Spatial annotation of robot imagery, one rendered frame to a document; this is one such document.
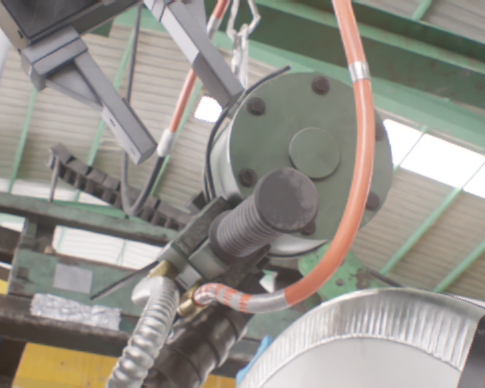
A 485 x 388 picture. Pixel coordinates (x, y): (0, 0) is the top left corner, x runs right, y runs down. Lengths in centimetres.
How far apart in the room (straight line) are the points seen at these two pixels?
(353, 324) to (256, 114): 23
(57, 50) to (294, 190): 18
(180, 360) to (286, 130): 23
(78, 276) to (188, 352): 93
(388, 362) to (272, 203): 25
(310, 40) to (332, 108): 301
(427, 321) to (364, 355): 11
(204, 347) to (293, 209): 30
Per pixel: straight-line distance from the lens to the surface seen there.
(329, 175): 68
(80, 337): 163
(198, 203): 75
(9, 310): 161
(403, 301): 70
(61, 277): 167
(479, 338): 60
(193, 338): 78
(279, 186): 51
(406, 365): 68
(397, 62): 385
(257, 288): 81
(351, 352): 78
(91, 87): 56
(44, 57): 56
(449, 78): 397
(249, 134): 67
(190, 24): 59
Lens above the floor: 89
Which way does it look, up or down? 40 degrees up
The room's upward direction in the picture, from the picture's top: straight up
